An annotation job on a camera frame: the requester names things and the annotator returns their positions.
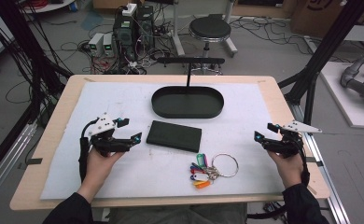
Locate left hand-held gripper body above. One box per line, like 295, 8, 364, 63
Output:
88, 112, 132, 158

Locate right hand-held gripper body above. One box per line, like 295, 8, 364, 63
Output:
265, 120, 323, 159

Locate black wallet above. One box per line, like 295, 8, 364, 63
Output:
146, 119, 203, 154

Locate black key rack with tray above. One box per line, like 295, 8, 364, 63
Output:
150, 56, 226, 119

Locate key ring with coloured tags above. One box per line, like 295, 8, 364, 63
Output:
189, 152, 240, 190

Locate person's right hand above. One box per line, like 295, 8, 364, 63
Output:
267, 150, 304, 189

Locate person's left hand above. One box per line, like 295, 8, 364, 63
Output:
77, 148, 126, 203

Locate black tape piece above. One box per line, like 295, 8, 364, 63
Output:
17, 157, 44, 171
304, 156, 325, 168

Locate white board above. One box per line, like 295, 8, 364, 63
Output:
319, 61, 364, 131

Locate grey bench power supply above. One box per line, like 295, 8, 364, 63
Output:
102, 33, 116, 58
88, 32, 105, 58

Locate black computer tower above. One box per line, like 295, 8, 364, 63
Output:
135, 5, 156, 50
112, 12, 138, 63

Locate person's lap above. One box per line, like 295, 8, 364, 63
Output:
107, 203, 248, 224

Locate white power adapter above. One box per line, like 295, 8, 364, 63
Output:
121, 3, 138, 18

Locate black round stool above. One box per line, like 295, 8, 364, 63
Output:
188, 13, 233, 76

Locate brown cardboard box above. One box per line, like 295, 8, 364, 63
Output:
289, 0, 364, 39

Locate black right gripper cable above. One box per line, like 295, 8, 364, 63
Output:
295, 139, 311, 188

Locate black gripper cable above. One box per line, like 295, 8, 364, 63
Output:
78, 117, 101, 184
295, 139, 311, 188

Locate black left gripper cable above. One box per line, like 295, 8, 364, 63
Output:
78, 117, 101, 184

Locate aluminium rail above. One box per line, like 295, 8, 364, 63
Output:
289, 102, 352, 224
0, 120, 38, 208

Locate black metal frame post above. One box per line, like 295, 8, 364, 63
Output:
0, 0, 74, 185
277, 0, 364, 135

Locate white table frame legs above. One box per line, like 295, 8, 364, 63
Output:
170, 0, 239, 59

